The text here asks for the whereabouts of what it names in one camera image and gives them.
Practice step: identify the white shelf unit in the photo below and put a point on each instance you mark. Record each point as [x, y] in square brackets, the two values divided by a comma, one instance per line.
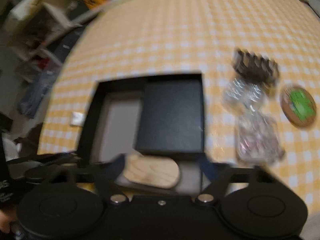
[42, 27]

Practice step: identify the clear plastic storage bin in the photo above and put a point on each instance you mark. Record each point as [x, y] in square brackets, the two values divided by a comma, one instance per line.
[37, 92]

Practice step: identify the clear bag with silver contents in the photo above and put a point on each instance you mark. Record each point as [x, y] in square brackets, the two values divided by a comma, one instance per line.
[241, 93]

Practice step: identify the large black box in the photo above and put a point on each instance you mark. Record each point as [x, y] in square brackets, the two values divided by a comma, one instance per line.
[112, 120]

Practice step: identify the clear plastic case with beads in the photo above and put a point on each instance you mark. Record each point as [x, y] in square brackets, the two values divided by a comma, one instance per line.
[258, 138]

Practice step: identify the dark hair claw clips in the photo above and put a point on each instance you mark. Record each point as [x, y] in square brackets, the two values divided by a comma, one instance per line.
[255, 66]

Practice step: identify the yellow checked tablecloth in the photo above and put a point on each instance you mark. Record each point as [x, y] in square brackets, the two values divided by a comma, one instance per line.
[190, 35]

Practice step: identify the small white square item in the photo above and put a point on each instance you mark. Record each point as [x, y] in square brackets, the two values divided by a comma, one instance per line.
[77, 119]

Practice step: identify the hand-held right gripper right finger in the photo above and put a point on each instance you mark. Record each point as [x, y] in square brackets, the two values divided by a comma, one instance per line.
[203, 168]

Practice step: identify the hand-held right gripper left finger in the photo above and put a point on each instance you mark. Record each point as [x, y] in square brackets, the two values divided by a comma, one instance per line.
[115, 166]

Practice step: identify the small black box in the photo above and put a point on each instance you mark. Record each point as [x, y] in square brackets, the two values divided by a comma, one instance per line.
[172, 115]

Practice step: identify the cork coaster with green figure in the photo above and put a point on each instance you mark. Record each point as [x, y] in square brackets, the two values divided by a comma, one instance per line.
[298, 105]

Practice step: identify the light wooden block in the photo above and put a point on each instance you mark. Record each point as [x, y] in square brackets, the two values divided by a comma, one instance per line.
[152, 171]

